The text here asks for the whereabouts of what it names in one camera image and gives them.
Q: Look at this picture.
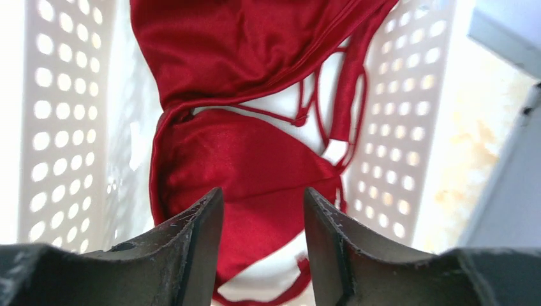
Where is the red satin bra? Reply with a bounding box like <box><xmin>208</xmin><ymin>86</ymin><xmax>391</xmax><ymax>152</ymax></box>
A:
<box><xmin>130</xmin><ymin>1</ymin><xmax>395</xmax><ymax>288</ymax></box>

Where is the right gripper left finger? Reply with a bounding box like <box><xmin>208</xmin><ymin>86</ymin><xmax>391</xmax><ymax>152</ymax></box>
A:
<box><xmin>1</xmin><ymin>188</ymin><xmax>224</xmax><ymax>305</ymax></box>

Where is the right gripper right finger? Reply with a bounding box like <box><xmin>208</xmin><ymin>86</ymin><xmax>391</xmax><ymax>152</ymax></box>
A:
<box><xmin>304</xmin><ymin>188</ymin><xmax>540</xmax><ymax>305</ymax></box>

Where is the white plastic basket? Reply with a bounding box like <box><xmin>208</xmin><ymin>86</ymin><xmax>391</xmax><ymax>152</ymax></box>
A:
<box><xmin>17</xmin><ymin>0</ymin><xmax>459</xmax><ymax>306</ymax></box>

